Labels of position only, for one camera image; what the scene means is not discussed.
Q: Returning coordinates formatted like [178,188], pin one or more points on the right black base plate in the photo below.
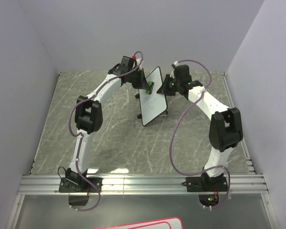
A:
[195,184]

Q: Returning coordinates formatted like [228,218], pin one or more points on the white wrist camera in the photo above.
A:
[175,74]
[138,62]

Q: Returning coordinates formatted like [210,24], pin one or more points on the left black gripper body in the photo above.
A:
[135,79]

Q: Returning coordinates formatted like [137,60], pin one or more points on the green whiteboard eraser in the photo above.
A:
[149,90]

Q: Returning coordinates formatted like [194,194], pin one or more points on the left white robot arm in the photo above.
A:
[88,117]

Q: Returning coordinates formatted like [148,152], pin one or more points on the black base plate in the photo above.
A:
[68,186]
[195,184]

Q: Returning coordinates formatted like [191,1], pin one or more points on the small white whiteboard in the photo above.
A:
[152,105]

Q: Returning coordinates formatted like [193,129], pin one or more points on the pink bordered white board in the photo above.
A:
[166,223]

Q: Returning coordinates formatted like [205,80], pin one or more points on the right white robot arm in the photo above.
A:
[225,130]

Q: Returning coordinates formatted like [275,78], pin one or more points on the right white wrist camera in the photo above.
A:
[175,74]

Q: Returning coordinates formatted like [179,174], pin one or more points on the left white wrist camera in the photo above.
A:
[138,62]

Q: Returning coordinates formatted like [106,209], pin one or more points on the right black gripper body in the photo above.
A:
[172,86]

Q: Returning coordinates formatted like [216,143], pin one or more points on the aluminium mounting rail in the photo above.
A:
[125,184]

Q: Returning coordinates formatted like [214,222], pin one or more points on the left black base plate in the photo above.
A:
[68,186]

